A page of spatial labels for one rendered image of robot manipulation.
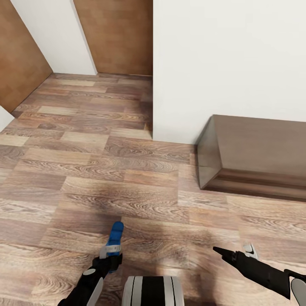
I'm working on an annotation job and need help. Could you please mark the robot trunk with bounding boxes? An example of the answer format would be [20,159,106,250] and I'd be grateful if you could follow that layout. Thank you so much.
[122,276,184,306]

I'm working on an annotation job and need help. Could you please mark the sandal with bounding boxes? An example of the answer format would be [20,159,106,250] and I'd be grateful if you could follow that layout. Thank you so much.
[106,222,124,275]

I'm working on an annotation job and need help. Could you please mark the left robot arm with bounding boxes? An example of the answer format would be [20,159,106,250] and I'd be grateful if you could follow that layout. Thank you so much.
[58,245,123,306]

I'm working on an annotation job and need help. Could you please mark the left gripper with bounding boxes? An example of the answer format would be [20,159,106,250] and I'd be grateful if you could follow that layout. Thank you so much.
[92,254,123,275]

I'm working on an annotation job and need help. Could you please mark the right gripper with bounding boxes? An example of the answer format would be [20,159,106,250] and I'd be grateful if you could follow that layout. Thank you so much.
[213,247,271,290]

